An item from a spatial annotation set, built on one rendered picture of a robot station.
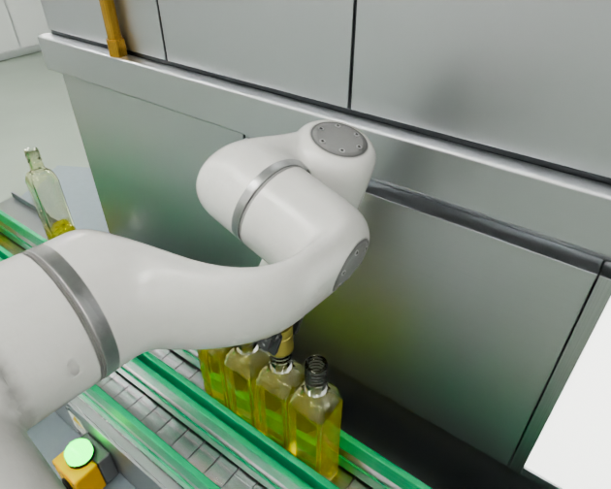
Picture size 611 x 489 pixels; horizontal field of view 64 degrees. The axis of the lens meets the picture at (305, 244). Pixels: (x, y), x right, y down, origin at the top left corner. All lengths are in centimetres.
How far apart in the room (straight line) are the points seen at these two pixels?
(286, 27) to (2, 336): 47
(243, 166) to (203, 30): 38
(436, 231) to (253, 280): 31
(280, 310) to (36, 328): 13
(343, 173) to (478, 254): 21
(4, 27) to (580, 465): 660
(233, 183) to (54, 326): 16
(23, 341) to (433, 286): 45
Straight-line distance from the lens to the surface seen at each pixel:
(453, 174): 53
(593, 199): 50
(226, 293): 28
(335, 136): 42
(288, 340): 61
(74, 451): 96
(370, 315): 69
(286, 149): 39
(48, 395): 28
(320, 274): 31
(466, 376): 68
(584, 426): 67
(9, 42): 680
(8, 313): 27
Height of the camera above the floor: 161
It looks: 37 degrees down
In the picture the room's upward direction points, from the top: straight up
